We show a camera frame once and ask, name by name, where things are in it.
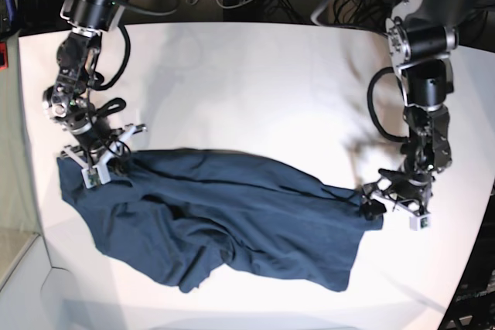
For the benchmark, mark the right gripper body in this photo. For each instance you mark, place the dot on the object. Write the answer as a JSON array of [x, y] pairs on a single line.
[[67, 101]]

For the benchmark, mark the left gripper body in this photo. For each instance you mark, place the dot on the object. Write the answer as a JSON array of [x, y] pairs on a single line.
[[427, 151]]

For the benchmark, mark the dark blue t-shirt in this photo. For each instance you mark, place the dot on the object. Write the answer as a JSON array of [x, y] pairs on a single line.
[[177, 215]]

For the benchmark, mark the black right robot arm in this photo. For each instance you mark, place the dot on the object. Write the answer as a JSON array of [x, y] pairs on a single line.
[[99, 15]]

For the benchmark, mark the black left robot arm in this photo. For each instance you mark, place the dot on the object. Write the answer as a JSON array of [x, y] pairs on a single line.
[[421, 36]]

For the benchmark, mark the red black device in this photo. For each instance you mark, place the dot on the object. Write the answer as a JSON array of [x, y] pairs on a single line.
[[4, 62]]

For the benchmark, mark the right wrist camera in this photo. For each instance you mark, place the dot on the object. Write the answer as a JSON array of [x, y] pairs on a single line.
[[95, 176]]

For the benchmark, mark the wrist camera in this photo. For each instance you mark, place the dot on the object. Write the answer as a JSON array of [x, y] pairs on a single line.
[[419, 222], [95, 176]]

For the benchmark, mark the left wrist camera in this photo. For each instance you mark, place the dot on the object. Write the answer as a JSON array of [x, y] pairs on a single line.
[[419, 222]]

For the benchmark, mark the blue handled tool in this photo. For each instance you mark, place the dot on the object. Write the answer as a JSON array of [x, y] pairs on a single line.
[[11, 10]]

